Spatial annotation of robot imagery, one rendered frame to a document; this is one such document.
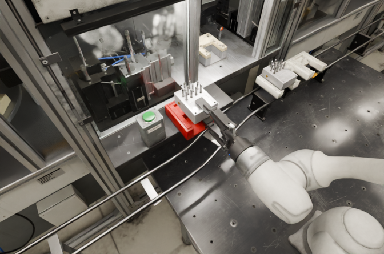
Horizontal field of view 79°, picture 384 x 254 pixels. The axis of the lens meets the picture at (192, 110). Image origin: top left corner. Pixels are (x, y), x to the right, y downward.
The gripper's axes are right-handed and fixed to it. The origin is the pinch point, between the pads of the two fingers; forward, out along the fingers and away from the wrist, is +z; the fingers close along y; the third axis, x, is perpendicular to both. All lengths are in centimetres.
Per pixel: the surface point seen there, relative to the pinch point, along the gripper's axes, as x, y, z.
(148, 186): 26.3, -22.9, -3.3
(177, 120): 6.8, -7.3, 6.3
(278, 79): -44.7, -11.0, 2.2
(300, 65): -66, -16, 5
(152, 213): 27, -104, 12
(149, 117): 16.6, -0.1, 7.7
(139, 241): 42, -104, 2
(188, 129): 5.9, -7.1, 0.3
